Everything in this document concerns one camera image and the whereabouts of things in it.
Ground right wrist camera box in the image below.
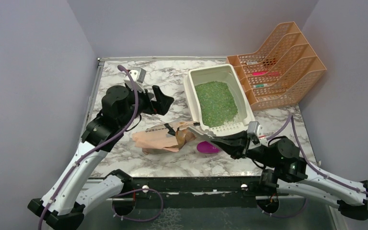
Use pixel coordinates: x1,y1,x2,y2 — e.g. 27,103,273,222
247,121,266,144

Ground white plastic litter box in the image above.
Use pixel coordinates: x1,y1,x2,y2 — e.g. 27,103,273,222
183,64,255,136

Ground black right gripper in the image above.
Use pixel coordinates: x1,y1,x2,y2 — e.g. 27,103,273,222
210,129,277,167

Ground green cat litter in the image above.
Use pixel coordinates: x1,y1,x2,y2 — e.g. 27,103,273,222
195,81,238,127

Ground white marker pen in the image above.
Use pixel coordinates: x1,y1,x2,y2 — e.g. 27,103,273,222
246,61,258,65

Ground orange mesh file organizer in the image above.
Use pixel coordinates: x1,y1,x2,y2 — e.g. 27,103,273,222
226,22,327,111

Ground pink marker pen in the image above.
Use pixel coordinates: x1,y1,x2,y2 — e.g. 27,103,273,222
252,71,280,76

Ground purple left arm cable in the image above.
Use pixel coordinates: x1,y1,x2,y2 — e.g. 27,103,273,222
37,65,164,230

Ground green marker pen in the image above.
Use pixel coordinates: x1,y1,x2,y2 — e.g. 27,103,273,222
253,84,269,88

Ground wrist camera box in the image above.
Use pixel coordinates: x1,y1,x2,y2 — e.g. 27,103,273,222
124,67,146,93
247,121,266,144

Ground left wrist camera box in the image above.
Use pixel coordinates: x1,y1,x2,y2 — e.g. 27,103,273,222
124,67,146,93

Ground black metal base rail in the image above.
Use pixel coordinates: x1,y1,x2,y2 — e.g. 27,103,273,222
112,176,274,207

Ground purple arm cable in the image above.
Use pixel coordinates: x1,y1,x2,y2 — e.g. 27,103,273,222
37,65,164,230
256,113,368,219

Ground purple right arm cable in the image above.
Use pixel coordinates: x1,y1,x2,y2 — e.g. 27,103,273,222
256,113,368,219

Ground orange cat litter bag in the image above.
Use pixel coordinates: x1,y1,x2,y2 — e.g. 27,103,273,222
132,121,199,155

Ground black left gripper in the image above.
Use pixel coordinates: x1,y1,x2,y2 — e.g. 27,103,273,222
118,84,174,128

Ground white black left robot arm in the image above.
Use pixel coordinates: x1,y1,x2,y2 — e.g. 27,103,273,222
28,85,174,230

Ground magenta plastic litter scoop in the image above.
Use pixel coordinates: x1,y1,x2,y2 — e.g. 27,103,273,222
196,141,220,154

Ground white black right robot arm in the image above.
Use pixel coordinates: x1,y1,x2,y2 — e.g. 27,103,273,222
210,131,368,220

